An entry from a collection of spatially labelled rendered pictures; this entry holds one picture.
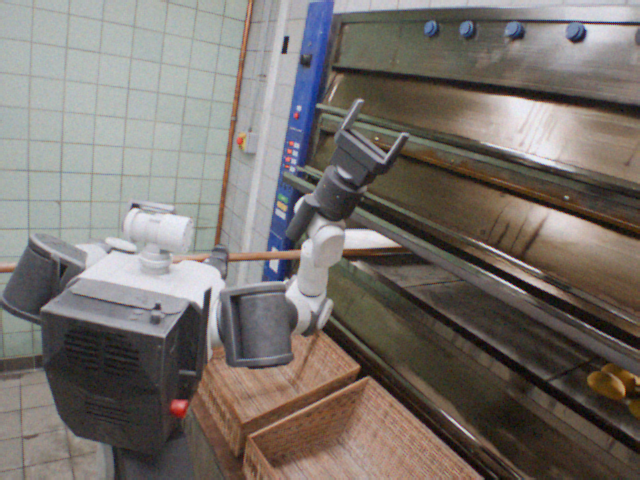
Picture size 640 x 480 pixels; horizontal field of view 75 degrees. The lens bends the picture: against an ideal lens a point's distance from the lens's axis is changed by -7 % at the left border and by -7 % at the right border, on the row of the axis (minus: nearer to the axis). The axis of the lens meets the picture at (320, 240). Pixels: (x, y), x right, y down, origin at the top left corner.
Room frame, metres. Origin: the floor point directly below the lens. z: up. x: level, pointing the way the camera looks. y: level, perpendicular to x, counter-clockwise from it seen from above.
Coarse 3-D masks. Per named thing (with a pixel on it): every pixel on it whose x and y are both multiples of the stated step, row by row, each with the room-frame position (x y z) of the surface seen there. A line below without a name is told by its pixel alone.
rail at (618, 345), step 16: (288, 176) 1.79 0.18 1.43; (384, 224) 1.31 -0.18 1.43; (416, 240) 1.20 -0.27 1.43; (448, 256) 1.11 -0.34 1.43; (480, 272) 1.02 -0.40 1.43; (512, 288) 0.95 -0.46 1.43; (544, 304) 0.88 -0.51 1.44; (560, 320) 0.84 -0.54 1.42; (576, 320) 0.82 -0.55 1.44; (592, 336) 0.78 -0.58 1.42; (608, 336) 0.76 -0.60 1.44; (624, 352) 0.73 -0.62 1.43
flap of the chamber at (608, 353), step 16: (304, 192) 1.67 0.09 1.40; (368, 224) 1.36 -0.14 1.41; (400, 240) 1.24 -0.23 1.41; (432, 256) 1.14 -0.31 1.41; (464, 272) 1.05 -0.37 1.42; (480, 288) 1.00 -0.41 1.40; (496, 288) 0.97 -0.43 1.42; (512, 304) 0.93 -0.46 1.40; (528, 304) 0.90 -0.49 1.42; (544, 320) 0.86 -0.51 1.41; (576, 336) 0.80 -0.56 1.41; (608, 352) 0.75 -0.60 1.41; (624, 368) 0.72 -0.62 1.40
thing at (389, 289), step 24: (360, 264) 1.61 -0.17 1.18; (384, 288) 1.45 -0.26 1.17; (408, 312) 1.34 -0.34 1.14; (432, 312) 1.30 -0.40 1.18; (456, 336) 1.18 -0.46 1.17; (480, 360) 1.10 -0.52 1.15; (504, 360) 1.07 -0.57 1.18; (528, 384) 0.98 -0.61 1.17; (552, 408) 0.92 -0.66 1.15; (576, 408) 0.89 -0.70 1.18; (600, 432) 0.82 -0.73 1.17; (624, 432) 0.82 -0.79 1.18; (624, 456) 0.77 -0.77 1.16
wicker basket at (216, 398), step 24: (312, 336) 1.65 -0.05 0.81; (216, 360) 1.65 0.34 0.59; (312, 360) 1.59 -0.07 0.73; (336, 360) 1.51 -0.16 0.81; (216, 384) 1.31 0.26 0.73; (240, 384) 1.53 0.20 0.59; (264, 384) 1.56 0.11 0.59; (288, 384) 1.59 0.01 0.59; (312, 384) 1.53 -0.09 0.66; (336, 384) 1.37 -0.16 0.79; (216, 408) 1.30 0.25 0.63; (240, 408) 1.38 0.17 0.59; (264, 408) 1.41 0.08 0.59; (288, 408) 1.44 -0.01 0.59; (240, 432) 1.14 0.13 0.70
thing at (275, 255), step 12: (252, 252) 1.44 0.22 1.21; (264, 252) 1.46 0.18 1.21; (276, 252) 1.49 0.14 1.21; (288, 252) 1.51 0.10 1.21; (300, 252) 1.54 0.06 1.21; (348, 252) 1.67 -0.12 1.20; (360, 252) 1.70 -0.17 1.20; (372, 252) 1.74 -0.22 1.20; (384, 252) 1.78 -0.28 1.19; (396, 252) 1.83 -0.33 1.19; (408, 252) 1.88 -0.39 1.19; (0, 264) 0.99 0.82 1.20; (12, 264) 1.00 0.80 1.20
